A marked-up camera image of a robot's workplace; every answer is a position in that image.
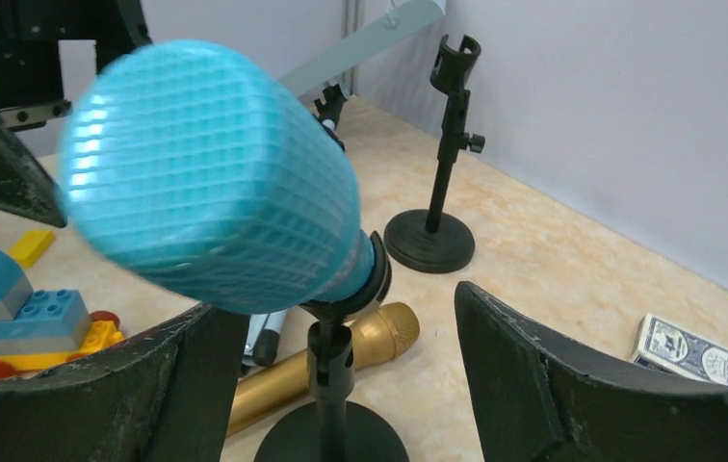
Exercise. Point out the blue music stand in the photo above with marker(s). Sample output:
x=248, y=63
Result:
x=332, y=71

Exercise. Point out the black microphone stand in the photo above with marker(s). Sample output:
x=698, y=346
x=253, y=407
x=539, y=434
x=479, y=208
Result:
x=330, y=428
x=429, y=240

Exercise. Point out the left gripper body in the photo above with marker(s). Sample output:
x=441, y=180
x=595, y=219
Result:
x=31, y=77

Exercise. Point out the toy block car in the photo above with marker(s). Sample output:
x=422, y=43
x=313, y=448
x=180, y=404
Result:
x=41, y=329

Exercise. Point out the yellow toy brick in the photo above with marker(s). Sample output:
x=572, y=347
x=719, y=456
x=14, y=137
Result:
x=31, y=246

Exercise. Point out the blue card box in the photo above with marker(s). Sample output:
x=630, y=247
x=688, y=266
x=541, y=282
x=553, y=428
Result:
x=667, y=347

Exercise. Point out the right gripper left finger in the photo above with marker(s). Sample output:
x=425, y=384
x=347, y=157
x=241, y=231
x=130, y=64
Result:
x=164, y=394

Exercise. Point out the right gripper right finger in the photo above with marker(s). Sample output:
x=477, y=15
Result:
x=538, y=395

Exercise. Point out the blue toy microphone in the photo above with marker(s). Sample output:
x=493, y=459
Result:
x=189, y=165

